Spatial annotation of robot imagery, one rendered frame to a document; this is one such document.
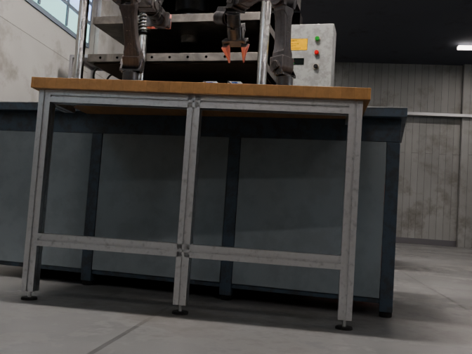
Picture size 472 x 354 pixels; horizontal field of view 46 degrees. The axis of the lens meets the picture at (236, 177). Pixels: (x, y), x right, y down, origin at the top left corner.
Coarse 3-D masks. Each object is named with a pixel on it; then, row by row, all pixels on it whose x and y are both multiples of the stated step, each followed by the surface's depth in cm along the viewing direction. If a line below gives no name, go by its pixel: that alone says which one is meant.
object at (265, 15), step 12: (84, 0) 344; (264, 0) 314; (84, 12) 344; (264, 12) 313; (84, 24) 344; (264, 24) 313; (84, 36) 344; (264, 36) 312; (84, 48) 344; (264, 48) 312; (264, 60) 311; (264, 72) 311
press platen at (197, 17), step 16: (112, 16) 349; (176, 16) 338; (192, 16) 335; (208, 16) 332; (240, 16) 327; (256, 16) 325; (112, 32) 366; (160, 32) 360; (176, 32) 357; (192, 32) 355; (208, 32) 353; (224, 32) 351; (256, 32) 347; (272, 32) 351; (160, 48) 396; (176, 48) 393; (192, 48) 390; (208, 48) 388; (240, 48) 383; (256, 48) 380; (272, 48) 378
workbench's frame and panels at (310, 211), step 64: (0, 128) 262; (64, 128) 253; (128, 128) 245; (256, 128) 230; (320, 128) 223; (384, 128) 217; (0, 192) 259; (64, 192) 250; (128, 192) 243; (256, 192) 228; (320, 192) 221; (384, 192) 272; (0, 256) 256; (64, 256) 248; (128, 256) 240; (384, 256) 213
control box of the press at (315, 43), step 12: (312, 24) 319; (324, 24) 317; (300, 36) 320; (312, 36) 318; (324, 36) 316; (300, 48) 319; (312, 48) 318; (324, 48) 316; (300, 60) 319; (312, 60) 317; (324, 60) 315; (300, 72) 318; (312, 72) 317; (324, 72) 315; (300, 84) 318; (312, 84) 316; (324, 84) 314
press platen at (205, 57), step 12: (96, 60) 346; (108, 60) 344; (120, 60) 342; (156, 60) 335; (168, 60) 333; (180, 60) 331; (192, 60) 329; (204, 60) 328; (216, 60) 326; (240, 60) 322; (252, 60) 320
